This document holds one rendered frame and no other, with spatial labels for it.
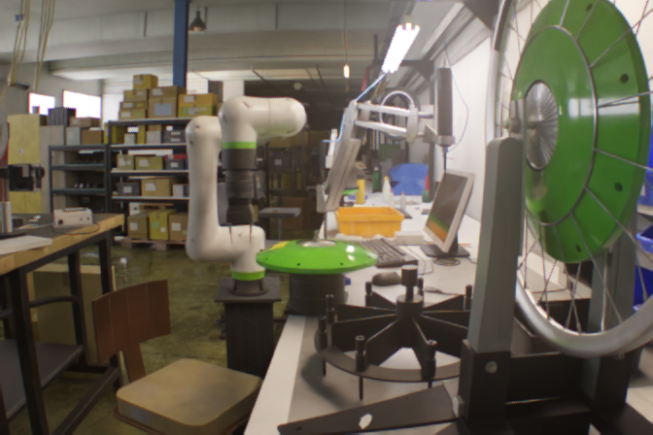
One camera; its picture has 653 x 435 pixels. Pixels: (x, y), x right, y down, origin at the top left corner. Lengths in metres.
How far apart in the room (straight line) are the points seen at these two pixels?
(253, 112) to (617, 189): 0.99
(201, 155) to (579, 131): 1.38
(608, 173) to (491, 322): 0.22
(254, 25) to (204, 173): 8.44
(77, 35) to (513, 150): 11.15
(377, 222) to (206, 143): 1.00
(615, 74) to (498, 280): 0.25
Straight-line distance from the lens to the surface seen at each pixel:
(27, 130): 8.16
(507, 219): 0.56
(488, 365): 0.60
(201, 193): 1.74
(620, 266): 0.64
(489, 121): 0.83
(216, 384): 1.59
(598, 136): 0.50
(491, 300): 0.58
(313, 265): 1.15
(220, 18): 10.27
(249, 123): 1.30
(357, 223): 2.35
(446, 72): 1.21
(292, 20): 9.97
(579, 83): 0.52
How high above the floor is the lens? 1.33
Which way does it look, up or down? 5 degrees down
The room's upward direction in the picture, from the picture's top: straight up
